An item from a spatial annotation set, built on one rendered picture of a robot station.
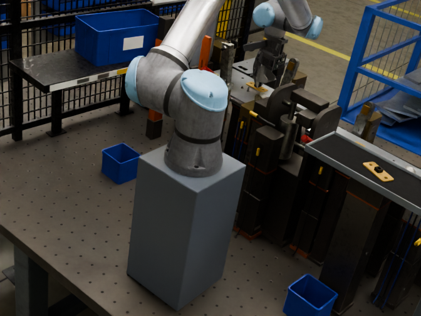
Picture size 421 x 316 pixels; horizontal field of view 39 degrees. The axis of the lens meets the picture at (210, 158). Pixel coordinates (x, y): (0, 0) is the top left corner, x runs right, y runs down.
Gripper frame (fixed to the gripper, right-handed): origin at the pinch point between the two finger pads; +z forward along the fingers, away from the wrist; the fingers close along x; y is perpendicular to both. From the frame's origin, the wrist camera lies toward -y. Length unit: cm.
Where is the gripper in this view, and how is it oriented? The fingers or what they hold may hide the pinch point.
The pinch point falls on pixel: (257, 83)
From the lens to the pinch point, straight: 221.7
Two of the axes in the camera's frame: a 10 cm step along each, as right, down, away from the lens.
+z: -1.7, 8.3, 5.3
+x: 6.9, -2.9, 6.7
